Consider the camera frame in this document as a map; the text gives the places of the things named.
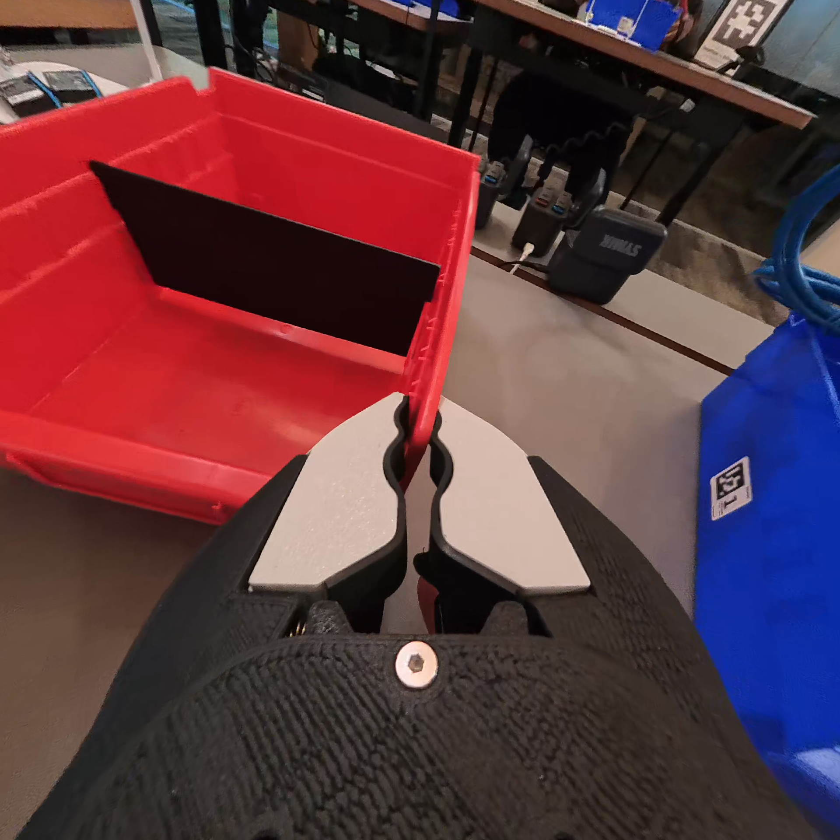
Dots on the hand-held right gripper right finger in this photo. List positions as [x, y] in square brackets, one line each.
[505, 525]

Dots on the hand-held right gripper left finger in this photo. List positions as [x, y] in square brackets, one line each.
[328, 518]

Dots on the red storage bin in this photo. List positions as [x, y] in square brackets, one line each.
[197, 394]

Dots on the blue storage bin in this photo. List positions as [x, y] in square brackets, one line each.
[774, 590]

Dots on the brown-edged work desk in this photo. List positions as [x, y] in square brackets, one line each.
[656, 62]

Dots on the white side table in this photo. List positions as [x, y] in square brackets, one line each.
[663, 315]

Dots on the black plastic bin divider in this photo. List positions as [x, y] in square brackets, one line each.
[262, 262]

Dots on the black usb charger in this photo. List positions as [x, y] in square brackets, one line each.
[607, 256]
[541, 220]
[489, 197]

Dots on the white round table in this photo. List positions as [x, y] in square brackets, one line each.
[111, 88]

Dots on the black packet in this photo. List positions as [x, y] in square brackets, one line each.
[65, 85]
[16, 95]

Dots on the small blue bin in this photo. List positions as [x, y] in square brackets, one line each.
[630, 19]

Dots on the printed marker tag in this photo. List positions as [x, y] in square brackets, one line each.
[741, 29]

